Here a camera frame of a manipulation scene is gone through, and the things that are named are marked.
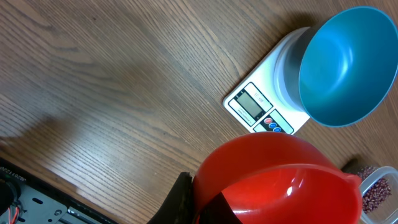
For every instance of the clear plastic food container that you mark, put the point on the clear plastic food container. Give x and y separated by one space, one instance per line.
386 213

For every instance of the teal blue bowl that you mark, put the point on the teal blue bowl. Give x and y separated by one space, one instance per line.
340 70

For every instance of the red scoop with blue handle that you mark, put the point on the red scoop with blue handle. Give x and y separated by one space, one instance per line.
273 177

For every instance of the red adzuki beans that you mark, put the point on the red adzuki beans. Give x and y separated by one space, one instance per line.
376 194

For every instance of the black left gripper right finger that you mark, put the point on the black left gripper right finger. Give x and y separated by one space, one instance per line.
218 211

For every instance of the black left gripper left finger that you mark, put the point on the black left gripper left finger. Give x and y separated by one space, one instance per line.
178 205

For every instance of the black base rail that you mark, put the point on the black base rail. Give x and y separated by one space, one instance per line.
27 199

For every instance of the white digital kitchen scale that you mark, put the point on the white digital kitchen scale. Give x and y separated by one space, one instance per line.
261 102

